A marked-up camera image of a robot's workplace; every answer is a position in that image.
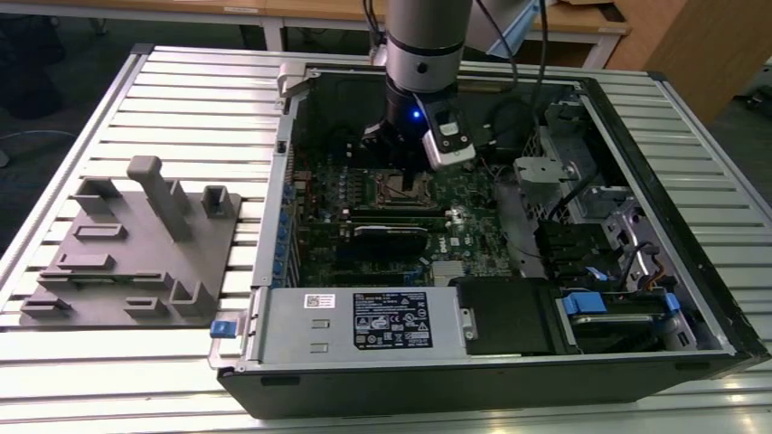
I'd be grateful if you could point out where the silver chipset heatsink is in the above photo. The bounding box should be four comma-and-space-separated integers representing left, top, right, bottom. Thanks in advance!
431, 259, 471, 278

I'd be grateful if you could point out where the green motherboard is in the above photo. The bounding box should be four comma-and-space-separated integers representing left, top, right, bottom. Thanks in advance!
287, 146, 526, 288

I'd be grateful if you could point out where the wooden desk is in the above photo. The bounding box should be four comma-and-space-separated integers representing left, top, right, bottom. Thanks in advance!
0, 0, 286, 52
264, 0, 634, 70

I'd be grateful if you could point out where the wooden cabinet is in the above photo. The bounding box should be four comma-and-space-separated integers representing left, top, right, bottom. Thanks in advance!
627, 0, 772, 130

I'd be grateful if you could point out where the coloured wire bundle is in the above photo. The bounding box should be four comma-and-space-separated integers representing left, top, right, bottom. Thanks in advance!
639, 264, 672, 291

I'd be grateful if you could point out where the silver power supply unit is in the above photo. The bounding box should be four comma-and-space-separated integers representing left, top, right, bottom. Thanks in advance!
244, 285, 471, 363

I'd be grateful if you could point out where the black plastic bracket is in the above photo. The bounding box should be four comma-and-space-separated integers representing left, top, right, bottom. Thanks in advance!
535, 220, 624, 278

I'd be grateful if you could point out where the silver metal bracket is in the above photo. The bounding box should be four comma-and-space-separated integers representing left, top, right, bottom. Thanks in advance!
512, 156, 576, 198

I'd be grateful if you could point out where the black camera cable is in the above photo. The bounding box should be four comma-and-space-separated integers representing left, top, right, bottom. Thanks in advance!
530, 0, 551, 118
475, 0, 522, 90

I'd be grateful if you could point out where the pale blue teach pendant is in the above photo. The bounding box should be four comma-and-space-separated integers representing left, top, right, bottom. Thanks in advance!
486, 0, 544, 56

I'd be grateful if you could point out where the black graphics card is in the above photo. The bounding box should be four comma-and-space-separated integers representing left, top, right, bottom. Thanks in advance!
351, 224, 432, 258

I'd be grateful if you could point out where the grey parts rack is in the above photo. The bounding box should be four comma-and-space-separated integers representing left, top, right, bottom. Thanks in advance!
18, 155, 244, 327

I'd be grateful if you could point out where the blue disk carrier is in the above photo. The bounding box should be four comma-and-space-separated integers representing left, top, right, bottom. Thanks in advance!
558, 288, 683, 354

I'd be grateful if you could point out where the black plastic shroud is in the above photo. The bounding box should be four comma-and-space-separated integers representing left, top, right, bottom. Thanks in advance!
455, 276, 568, 358

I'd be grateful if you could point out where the black open PC case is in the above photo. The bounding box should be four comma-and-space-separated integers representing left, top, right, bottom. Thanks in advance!
208, 61, 772, 420

